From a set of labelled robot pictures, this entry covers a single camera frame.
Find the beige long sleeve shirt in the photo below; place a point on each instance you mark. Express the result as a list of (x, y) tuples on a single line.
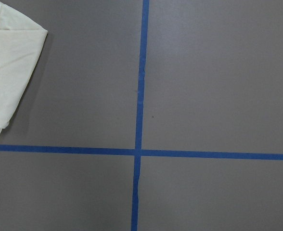
[(21, 43)]

